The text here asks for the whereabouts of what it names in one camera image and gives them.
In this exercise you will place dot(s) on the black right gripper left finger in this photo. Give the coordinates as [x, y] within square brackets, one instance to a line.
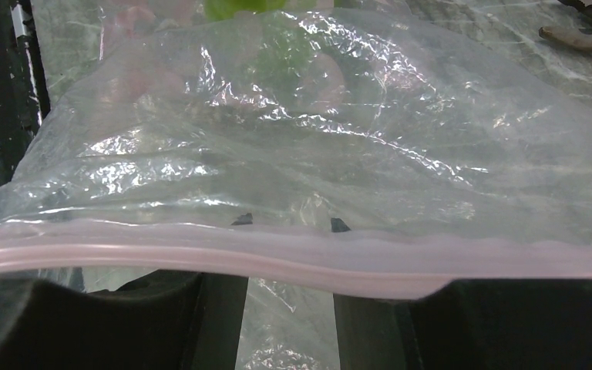
[163, 320]

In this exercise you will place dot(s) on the clear zip top bag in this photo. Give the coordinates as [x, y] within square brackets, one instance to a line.
[450, 143]

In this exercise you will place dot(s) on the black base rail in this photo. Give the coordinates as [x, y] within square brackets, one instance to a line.
[24, 98]

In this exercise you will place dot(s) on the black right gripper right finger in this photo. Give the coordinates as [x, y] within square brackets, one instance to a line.
[471, 323]

